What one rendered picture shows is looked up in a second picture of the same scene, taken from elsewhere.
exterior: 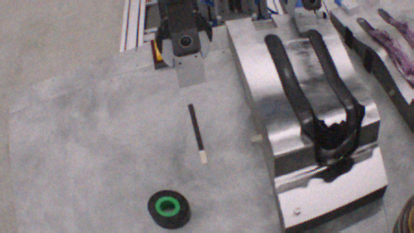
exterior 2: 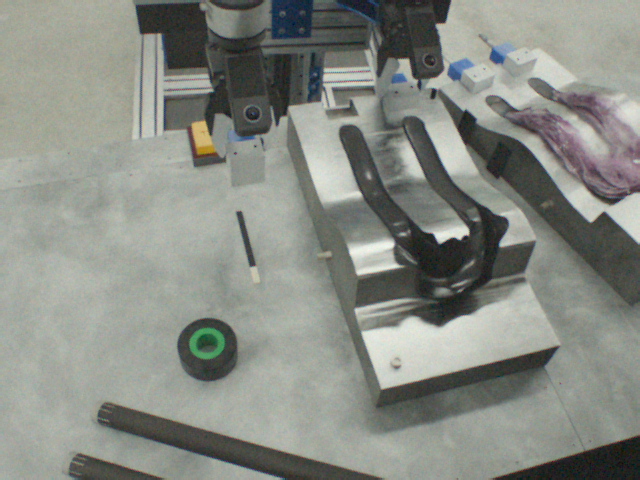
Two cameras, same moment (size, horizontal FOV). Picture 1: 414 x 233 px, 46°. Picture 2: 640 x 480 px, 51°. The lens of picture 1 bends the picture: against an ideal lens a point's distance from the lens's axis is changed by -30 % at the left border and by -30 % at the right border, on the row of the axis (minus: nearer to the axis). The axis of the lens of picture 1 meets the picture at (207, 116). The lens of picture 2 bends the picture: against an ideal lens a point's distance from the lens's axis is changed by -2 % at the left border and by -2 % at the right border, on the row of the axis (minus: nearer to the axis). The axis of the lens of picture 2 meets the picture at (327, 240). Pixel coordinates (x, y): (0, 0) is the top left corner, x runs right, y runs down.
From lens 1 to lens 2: 0.29 m
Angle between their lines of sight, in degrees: 10
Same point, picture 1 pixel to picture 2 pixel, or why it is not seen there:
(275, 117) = (356, 227)
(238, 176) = (300, 302)
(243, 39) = (311, 131)
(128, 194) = (148, 328)
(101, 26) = (99, 118)
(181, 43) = (246, 116)
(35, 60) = not seen: outside the picture
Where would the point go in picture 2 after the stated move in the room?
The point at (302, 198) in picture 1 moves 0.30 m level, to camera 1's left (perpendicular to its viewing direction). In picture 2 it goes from (400, 343) to (170, 376)
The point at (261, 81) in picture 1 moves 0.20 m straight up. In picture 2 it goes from (332, 185) to (344, 81)
